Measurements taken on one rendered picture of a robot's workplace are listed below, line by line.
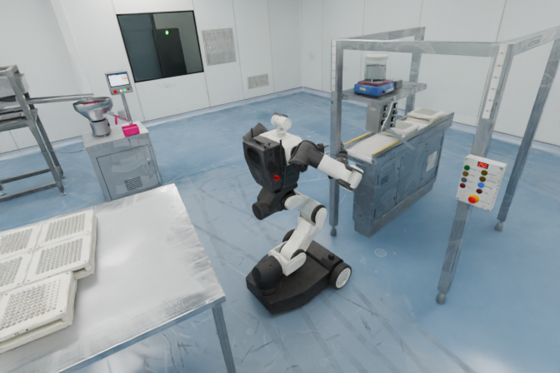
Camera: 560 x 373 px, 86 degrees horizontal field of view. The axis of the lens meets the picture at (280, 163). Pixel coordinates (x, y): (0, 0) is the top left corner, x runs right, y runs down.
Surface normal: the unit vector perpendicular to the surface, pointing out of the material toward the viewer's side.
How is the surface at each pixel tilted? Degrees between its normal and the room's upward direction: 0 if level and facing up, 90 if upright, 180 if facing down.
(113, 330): 0
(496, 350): 0
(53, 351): 0
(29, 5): 90
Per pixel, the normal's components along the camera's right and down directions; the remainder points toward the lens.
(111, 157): 0.57, 0.34
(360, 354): -0.06, -0.89
